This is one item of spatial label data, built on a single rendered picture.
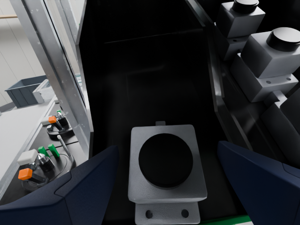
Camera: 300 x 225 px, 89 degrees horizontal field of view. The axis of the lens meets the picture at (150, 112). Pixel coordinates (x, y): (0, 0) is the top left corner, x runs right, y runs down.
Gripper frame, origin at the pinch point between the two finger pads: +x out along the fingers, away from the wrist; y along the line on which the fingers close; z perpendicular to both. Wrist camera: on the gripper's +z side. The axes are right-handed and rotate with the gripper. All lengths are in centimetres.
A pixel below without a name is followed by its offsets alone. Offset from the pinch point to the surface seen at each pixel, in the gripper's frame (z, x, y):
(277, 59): 5.1, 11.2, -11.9
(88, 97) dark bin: 2.6, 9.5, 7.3
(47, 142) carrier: -21, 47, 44
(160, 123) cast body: -0.3, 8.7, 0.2
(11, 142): -30, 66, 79
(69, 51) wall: 53, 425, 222
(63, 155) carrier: -21, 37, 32
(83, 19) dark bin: 10.7, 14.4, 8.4
